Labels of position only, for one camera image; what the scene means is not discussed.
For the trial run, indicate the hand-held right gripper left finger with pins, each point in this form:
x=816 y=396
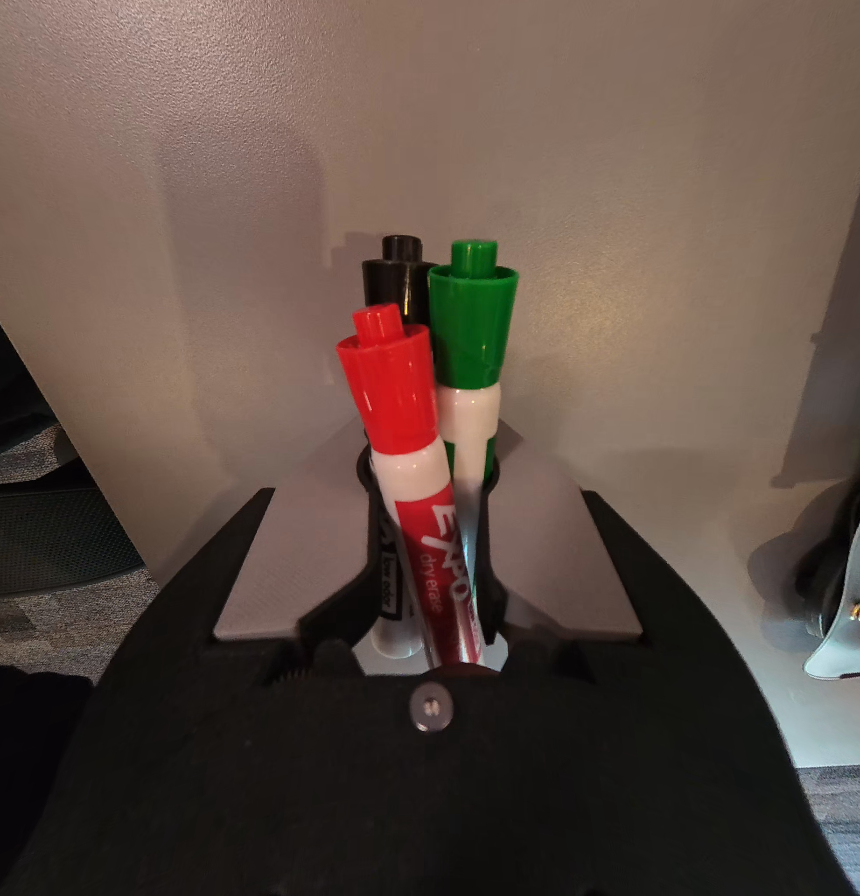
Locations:
x=290 y=560

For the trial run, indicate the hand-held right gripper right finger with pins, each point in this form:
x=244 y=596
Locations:
x=563 y=560

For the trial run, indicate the black dry erase marker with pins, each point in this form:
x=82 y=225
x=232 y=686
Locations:
x=395 y=280

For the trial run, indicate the green dry erase marker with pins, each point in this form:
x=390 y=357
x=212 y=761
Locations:
x=472 y=329

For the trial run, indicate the red dry erase marker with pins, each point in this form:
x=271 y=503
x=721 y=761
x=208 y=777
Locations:
x=395 y=399

